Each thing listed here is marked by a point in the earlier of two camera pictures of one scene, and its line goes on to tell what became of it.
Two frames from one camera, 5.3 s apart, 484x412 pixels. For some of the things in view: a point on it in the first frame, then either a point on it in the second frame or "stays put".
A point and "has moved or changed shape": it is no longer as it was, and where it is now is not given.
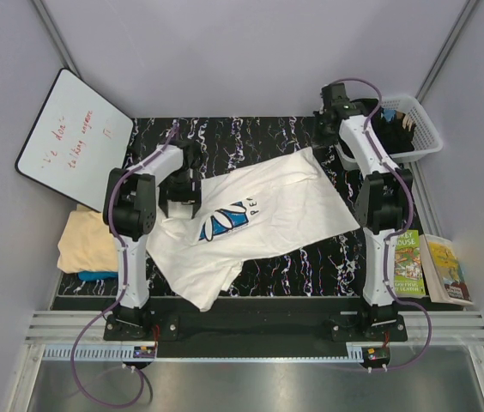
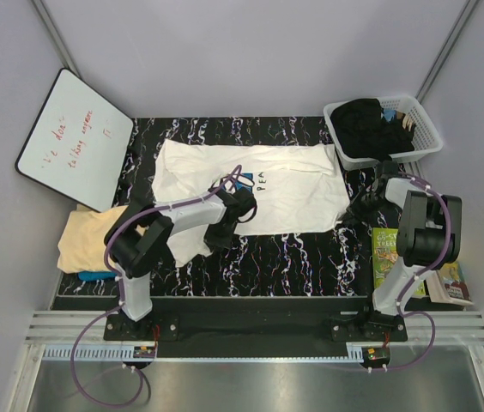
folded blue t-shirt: [97, 275] stays put
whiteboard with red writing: [75, 138] stays put
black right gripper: [318, 141] -> [353, 213]
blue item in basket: [389, 114] stays put
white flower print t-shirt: [246, 214] has moved or changed shape
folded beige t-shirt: [87, 243] stays put
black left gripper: [193, 196] -> [219, 243]
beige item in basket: [406, 122] stays put
